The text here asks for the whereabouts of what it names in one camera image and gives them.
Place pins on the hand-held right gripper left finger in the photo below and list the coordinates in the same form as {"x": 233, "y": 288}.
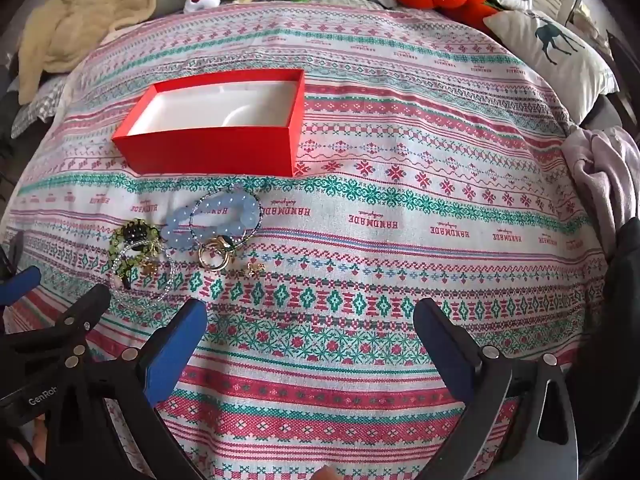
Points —
{"x": 175, "y": 345}

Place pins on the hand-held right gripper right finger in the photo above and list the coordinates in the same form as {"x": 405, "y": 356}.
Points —
{"x": 445, "y": 355}

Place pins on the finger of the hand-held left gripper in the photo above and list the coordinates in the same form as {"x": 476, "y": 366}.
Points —
{"x": 75, "y": 315}
{"x": 20, "y": 282}

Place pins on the gold dangle earring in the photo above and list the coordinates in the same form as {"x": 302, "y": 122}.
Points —
{"x": 245, "y": 271}
{"x": 259, "y": 266}
{"x": 147, "y": 268}

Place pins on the black hair clip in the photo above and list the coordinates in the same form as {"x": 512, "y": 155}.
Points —
{"x": 132, "y": 232}

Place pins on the red cardboard box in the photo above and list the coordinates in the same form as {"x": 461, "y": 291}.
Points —
{"x": 210, "y": 150}

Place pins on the patterned bed cover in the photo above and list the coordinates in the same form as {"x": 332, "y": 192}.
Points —
{"x": 375, "y": 220}

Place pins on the grey checked sheet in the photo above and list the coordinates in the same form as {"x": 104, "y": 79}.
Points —
{"x": 37, "y": 107}

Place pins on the lavender fleece blanket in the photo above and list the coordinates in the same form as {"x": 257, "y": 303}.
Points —
{"x": 605, "y": 175}

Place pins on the beige quilted blanket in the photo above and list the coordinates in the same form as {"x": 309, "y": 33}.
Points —
{"x": 85, "y": 20}

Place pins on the white deer print pillow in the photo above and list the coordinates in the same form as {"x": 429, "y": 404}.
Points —
{"x": 550, "y": 50}

